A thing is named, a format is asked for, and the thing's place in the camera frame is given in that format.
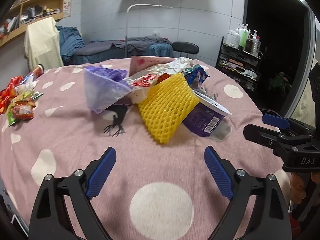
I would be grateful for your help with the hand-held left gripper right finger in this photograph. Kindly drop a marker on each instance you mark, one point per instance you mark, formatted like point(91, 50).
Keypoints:
point(217, 172)

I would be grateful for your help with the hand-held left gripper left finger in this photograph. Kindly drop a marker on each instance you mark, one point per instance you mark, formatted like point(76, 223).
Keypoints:
point(102, 172)

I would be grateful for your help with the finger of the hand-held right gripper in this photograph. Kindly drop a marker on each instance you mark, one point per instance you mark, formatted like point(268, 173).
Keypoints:
point(275, 120)
point(260, 133)

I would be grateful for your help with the purple yoghurt cup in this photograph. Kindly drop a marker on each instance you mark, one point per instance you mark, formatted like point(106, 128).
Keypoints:
point(200, 120)

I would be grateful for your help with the purple plastic bag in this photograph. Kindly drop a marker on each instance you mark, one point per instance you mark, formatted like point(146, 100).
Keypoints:
point(102, 90)

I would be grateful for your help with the blue snack wrapper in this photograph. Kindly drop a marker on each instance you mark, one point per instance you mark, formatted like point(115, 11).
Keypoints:
point(197, 76)

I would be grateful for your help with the yellow foam fruit net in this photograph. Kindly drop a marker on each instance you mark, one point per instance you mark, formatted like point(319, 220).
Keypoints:
point(162, 105)

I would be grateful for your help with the red and white wrapper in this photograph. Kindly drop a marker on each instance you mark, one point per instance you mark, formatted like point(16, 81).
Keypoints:
point(142, 85)

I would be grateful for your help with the white plastic wrapper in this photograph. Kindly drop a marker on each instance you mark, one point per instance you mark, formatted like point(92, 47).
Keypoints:
point(175, 65)

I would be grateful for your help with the pink paper card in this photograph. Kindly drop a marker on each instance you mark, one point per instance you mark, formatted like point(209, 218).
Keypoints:
point(140, 65)

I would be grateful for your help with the person's right hand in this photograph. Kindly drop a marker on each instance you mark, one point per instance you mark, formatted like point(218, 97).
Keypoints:
point(298, 185)

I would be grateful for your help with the green plant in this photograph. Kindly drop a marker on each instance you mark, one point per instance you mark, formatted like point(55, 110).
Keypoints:
point(280, 82)

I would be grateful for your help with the black trolley rack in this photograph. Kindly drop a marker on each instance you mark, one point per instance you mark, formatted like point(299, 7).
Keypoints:
point(240, 67)

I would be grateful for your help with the clear pump bottle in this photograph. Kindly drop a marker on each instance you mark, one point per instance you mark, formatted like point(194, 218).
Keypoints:
point(255, 45)

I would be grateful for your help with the brown pump bottle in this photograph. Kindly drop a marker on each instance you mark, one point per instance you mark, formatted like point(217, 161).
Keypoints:
point(248, 43)

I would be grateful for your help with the green pump bottle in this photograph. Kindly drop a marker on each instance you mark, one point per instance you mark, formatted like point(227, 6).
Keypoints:
point(243, 37)

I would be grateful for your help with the white bottle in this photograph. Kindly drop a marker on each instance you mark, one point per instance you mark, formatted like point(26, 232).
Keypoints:
point(232, 40)

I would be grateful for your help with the pile of snack packets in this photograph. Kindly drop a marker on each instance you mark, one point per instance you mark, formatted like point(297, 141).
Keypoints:
point(21, 110)

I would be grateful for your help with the black padded stool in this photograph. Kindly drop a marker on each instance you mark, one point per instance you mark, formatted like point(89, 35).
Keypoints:
point(185, 47)

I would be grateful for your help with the massage bed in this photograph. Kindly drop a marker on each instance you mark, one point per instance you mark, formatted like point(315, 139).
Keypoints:
point(100, 52)

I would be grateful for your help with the red chips can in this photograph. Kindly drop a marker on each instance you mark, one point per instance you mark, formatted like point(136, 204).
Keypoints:
point(37, 71)

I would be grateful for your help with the pile of blue cloth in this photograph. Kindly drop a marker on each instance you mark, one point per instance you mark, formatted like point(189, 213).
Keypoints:
point(70, 42)

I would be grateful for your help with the grey blanket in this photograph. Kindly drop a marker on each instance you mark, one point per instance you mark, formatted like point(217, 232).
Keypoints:
point(142, 42)

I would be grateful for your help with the cream towel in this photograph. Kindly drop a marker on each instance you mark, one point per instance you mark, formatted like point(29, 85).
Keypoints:
point(42, 45)

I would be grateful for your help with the white arched lamp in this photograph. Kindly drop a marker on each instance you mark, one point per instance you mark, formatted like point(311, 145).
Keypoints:
point(128, 25)

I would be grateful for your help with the wooden shelving unit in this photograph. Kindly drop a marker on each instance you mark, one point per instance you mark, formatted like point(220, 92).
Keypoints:
point(62, 0)

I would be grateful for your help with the wall poster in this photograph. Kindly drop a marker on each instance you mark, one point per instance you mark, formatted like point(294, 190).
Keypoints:
point(67, 6)

